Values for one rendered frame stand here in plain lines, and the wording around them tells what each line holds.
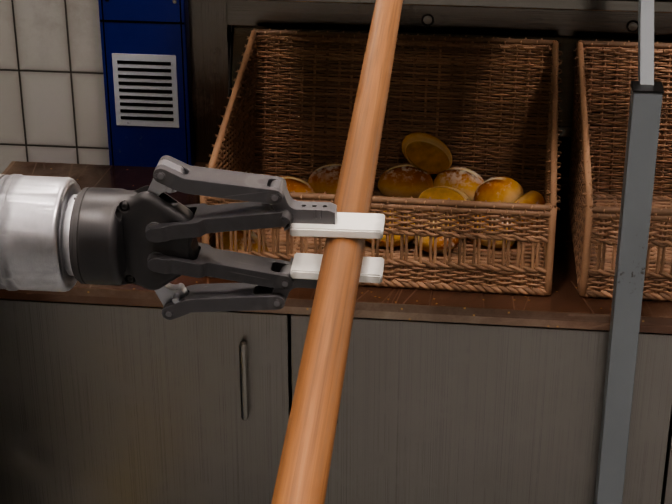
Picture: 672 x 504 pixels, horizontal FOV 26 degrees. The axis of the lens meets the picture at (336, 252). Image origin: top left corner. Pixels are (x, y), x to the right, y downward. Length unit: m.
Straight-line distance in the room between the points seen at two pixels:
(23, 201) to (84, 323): 1.25
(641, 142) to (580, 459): 0.57
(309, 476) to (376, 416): 1.51
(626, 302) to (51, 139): 1.21
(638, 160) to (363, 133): 0.88
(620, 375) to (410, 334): 0.33
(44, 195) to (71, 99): 1.70
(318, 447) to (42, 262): 0.33
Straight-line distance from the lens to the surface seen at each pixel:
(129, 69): 2.72
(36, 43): 2.79
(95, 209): 1.11
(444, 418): 2.34
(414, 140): 2.55
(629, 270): 2.16
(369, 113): 1.31
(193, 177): 1.09
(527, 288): 2.27
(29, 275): 1.12
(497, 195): 2.47
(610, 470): 2.33
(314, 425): 0.88
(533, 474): 2.39
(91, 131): 2.82
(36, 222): 1.11
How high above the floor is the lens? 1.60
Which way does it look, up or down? 25 degrees down
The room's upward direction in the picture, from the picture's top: straight up
